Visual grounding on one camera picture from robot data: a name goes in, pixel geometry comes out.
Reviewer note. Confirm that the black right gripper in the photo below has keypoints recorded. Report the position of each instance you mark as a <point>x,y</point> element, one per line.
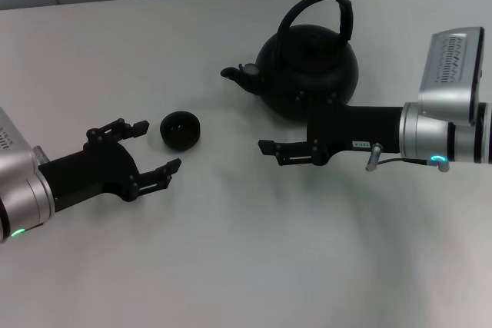
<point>361,128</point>

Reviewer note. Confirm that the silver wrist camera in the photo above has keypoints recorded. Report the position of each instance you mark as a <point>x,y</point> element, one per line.
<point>449,74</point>
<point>13,151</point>

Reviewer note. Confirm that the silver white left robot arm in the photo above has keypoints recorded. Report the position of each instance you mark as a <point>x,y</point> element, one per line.
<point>27,205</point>

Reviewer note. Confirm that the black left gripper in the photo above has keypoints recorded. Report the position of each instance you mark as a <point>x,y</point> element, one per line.
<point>96,174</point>

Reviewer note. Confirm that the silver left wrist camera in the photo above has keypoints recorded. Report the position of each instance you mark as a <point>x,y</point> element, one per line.
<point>13,151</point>

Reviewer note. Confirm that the dark round teacup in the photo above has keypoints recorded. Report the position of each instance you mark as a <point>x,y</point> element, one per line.
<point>184,138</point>

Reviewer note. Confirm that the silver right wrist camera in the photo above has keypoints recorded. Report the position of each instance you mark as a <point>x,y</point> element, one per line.
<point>449,74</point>

